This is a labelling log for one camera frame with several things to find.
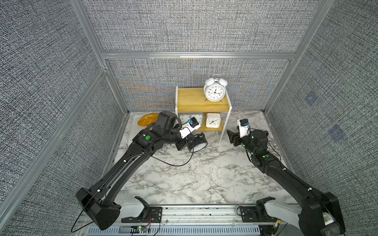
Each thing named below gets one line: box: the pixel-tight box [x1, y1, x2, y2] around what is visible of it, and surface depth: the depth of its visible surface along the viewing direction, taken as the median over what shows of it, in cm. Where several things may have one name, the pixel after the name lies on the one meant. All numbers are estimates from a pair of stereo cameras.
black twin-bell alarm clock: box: [187, 132, 209, 153], surface depth 71 cm
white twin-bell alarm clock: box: [203, 73, 228, 103], surface depth 76 cm
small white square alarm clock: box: [205, 113, 221, 129], surface depth 88 cm
